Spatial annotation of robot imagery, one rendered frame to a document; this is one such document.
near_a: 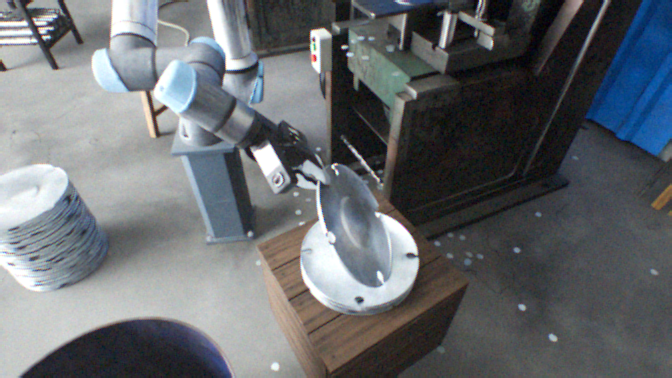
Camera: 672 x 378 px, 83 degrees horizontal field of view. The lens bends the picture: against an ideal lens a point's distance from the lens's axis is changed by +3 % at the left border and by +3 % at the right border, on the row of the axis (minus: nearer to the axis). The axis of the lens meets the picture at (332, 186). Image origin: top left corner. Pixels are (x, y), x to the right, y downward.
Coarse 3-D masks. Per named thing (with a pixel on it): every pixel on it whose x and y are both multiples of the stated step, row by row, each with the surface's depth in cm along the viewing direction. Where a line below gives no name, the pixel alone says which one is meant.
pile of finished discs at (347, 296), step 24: (384, 216) 101; (312, 240) 96; (408, 240) 96; (312, 264) 91; (336, 264) 90; (408, 264) 91; (312, 288) 87; (336, 288) 86; (360, 288) 86; (384, 288) 86; (408, 288) 86; (360, 312) 84
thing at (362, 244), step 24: (336, 168) 86; (336, 192) 82; (360, 192) 92; (336, 216) 77; (360, 216) 85; (336, 240) 74; (360, 240) 81; (384, 240) 92; (360, 264) 78; (384, 264) 87
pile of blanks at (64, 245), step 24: (72, 192) 123; (48, 216) 114; (72, 216) 123; (0, 240) 110; (24, 240) 112; (48, 240) 117; (72, 240) 123; (96, 240) 135; (24, 264) 118; (48, 264) 121; (72, 264) 127; (96, 264) 135; (48, 288) 128
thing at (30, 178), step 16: (0, 176) 124; (16, 176) 124; (32, 176) 124; (48, 176) 124; (64, 176) 124; (0, 192) 118; (16, 192) 118; (32, 192) 118; (48, 192) 119; (64, 192) 118; (0, 208) 113; (16, 208) 114; (32, 208) 114; (48, 208) 114; (0, 224) 109; (16, 224) 109
